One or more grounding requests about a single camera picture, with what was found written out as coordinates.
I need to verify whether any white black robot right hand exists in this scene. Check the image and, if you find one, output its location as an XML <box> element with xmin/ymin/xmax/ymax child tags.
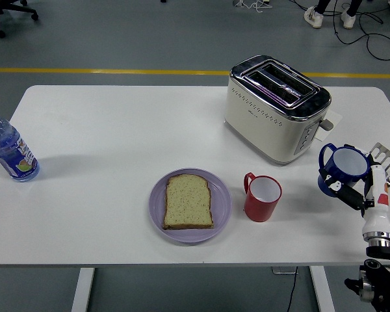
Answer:
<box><xmin>318</xmin><ymin>144</ymin><xmax>390</xmax><ymax>236</ymax></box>

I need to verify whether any blue enamel cup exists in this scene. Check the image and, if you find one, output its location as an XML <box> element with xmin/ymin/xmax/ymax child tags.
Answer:
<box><xmin>317</xmin><ymin>142</ymin><xmax>372</xmax><ymax>198</ymax></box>

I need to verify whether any red enamel cup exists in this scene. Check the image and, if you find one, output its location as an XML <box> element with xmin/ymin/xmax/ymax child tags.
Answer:
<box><xmin>244</xmin><ymin>172</ymin><xmax>283</xmax><ymax>223</ymax></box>

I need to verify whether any slice of toast bread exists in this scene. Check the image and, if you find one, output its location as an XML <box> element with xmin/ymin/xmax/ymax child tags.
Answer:
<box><xmin>162</xmin><ymin>174</ymin><xmax>215</xmax><ymax>230</ymax></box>

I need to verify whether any white table leg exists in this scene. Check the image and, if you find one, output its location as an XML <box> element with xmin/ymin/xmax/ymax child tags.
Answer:
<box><xmin>309</xmin><ymin>266</ymin><xmax>335</xmax><ymax>312</ymax></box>
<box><xmin>70</xmin><ymin>268</ymin><xmax>96</xmax><ymax>312</ymax></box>

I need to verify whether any cream and chrome toaster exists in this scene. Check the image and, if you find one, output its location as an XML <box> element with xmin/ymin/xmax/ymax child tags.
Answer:
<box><xmin>223</xmin><ymin>55</ymin><xmax>335</xmax><ymax>166</ymax></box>

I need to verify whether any purple round plate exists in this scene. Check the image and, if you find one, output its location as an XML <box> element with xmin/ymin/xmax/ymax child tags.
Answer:
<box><xmin>149</xmin><ymin>167</ymin><xmax>233</xmax><ymax>244</ymax></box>

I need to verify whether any person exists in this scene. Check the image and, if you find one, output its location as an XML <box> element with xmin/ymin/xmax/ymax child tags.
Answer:
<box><xmin>304</xmin><ymin>0</ymin><xmax>365</xmax><ymax>29</ymax></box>

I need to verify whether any blue capped water bottle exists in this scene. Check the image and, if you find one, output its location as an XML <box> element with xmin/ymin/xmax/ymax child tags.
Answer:
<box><xmin>0</xmin><ymin>108</ymin><xmax>41</xmax><ymax>183</ymax></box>

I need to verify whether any black office chair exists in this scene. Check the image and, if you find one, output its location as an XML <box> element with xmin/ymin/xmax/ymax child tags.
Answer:
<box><xmin>0</xmin><ymin>0</ymin><xmax>40</xmax><ymax>39</ymax></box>

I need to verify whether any grey under-table bracket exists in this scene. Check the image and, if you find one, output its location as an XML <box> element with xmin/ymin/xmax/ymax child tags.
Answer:
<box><xmin>271</xmin><ymin>266</ymin><xmax>298</xmax><ymax>276</ymax></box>

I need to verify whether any thin black hanging cable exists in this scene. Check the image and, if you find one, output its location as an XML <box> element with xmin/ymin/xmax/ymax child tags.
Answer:
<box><xmin>285</xmin><ymin>266</ymin><xmax>299</xmax><ymax>312</ymax></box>

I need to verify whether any black floor cable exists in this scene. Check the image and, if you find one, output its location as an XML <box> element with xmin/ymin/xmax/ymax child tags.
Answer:
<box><xmin>331</xmin><ymin>0</ymin><xmax>390</xmax><ymax>62</ymax></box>

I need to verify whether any white wire stand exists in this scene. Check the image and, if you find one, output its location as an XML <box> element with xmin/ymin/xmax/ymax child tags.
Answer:
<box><xmin>233</xmin><ymin>0</ymin><xmax>272</xmax><ymax>14</ymax></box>

